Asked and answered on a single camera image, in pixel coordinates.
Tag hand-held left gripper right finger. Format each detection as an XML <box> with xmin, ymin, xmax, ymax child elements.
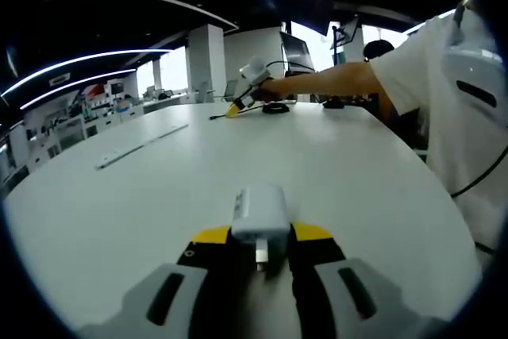
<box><xmin>286</xmin><ymin>222</ymin><xmax>457</xmax><ymax>339</ymax></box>

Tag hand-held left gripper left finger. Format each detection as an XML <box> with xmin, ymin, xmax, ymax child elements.
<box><xmin>79</xmin><ymin>225</ymin><xmax>256</xmax><ymax>339</ymax></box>

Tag black Type-C cable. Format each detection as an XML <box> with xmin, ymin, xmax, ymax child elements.
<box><xmin>209</xmin><ymin>101</ymin><xmax>294</xmax><ymax>121</ymax></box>

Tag white charger adapter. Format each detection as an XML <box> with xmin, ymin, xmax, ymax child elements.
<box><xmin>231</xmin><ymin>183</ymin><xmax>291</xmax><ymax>275</ymax></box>

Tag black desk monitor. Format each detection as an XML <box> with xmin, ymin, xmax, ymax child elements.
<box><xmin>279</xmin><ymin>31</ymin><xmax>317</xmax><ymax>74</ymax></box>

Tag person's right hand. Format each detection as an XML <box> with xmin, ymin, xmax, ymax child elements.
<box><xmin>253</xmin><ymin>76</ymin><xmax>285</xmax><ymax>104</ymax></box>

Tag grey office chair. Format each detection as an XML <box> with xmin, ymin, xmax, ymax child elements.
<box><xmin>196</xmin><ymin>81</ymin><xmax>212</xmax><ymax>104</ymax></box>

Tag white pillar by windows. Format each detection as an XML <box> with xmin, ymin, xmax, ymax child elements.
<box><xmin>186</xmin><ymin>24</ymin><xmax>227</xmax><ymax>104</ymax></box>

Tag small hanging screen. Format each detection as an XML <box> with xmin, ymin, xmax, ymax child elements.
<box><xmin>331</xmin><ymin>16</ymin><xmax>360</xmax><ymax>51</ymax></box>

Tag ceiling light strip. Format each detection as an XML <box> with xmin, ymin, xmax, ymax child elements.
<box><xmin>2</xmin><ymin>48</ymin><xmax>174</xmax><ymax>98</ymax></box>
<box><xmin>19</xmin><ymin>67</ymin><xmax>136</xmax><ymax>110</ymax></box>

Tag person in white shirt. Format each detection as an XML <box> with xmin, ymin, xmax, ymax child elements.
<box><xmin>371</xmin><ymin>7</ymin><xmax>508</xmax><ymax>252</ymax></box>

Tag ceiling air vent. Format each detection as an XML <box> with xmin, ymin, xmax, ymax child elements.
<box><xmin>48</xmin><ymin>72</ymin><xmax>71</xmax><ymax>87</ymax></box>

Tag grey chest-worn device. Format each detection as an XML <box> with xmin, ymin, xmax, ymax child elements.
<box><xmin>443</xmin><ymin>7</ymin><xmax>507</xmax><ymax>133</ymax></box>

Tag white desk cable cover strip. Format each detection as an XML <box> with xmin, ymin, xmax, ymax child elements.
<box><xmin>94</xmin><ymin>123</ymin><xmax>190</xmax><ymax>171</ymax></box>

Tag black device cable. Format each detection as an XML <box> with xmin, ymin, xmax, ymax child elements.
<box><xmin>450</xmin><ymin>146</ymin><xmax>508</xmax><ymax>198</ymax></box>

